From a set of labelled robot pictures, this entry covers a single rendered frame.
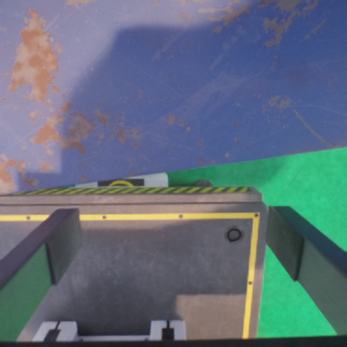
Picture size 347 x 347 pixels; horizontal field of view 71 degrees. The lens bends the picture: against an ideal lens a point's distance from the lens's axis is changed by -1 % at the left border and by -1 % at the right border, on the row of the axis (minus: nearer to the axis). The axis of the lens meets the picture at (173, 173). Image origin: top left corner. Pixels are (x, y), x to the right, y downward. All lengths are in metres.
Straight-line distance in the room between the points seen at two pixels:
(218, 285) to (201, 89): 0.52
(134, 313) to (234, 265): 0.26
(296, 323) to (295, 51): 1.17
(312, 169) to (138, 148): 0.83
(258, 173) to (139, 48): 0.75
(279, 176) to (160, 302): 0.55
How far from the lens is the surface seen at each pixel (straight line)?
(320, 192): 1.00
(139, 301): 0.65
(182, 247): 0.56
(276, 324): 1.24
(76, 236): 0.17
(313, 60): 0.19
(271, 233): 0.17
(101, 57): 0.17
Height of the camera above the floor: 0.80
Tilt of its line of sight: 75 degrees down
